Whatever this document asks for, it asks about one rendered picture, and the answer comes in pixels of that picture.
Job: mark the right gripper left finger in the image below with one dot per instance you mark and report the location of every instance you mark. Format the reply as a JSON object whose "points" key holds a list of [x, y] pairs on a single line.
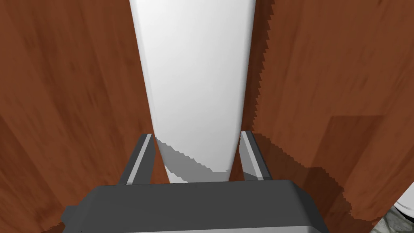
{"points": [[139, 161]]}

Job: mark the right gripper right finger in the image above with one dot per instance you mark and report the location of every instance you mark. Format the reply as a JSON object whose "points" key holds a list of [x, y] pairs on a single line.
{"points": [[253, 159]]}

